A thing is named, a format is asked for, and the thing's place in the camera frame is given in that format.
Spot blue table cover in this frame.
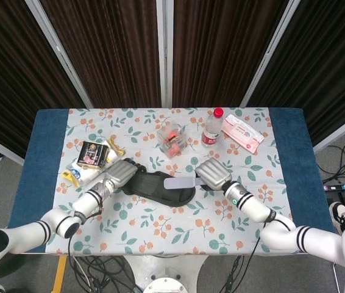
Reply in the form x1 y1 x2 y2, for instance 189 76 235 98
7 107 336 254

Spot black gold luncheon meat tin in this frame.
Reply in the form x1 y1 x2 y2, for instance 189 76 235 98
76 140 110 170

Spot black rubber slipper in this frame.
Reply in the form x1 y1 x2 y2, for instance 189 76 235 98
123 157 196 207

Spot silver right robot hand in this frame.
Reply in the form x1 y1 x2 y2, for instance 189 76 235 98
194 158 233 192

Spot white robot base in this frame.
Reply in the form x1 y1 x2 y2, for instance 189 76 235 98
123 255 210 293

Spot black white sneaker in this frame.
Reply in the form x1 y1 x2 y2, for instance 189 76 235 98
329 201 345 233

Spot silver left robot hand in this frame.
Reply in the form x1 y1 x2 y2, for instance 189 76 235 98
104 159 146 193

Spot floral white tablecloth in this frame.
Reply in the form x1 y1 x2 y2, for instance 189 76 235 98
44 107 298 256

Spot pink wet wipes pack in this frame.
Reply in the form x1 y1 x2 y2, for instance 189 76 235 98
222 114 265 154

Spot black cables under table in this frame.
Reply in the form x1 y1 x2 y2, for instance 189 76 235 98
68 255 144 293

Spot plastic pack of white rolls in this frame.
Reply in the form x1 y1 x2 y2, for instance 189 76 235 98
61 137 127 187

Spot brown folding screen panel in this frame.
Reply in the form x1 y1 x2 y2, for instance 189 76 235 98
26 0 169 109
157 0 301 108
0 0 93 165
241 0 345 153

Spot red cap water bottle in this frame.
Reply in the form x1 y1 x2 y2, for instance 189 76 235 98
201 107 224 148

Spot grey scrubbing brush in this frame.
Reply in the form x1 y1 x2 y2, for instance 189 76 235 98
163 176 210 190

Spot clear plastic box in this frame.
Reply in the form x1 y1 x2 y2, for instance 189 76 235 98
156 121 189 159

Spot red and black small parts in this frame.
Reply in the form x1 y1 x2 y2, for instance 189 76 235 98
163 131 182 155

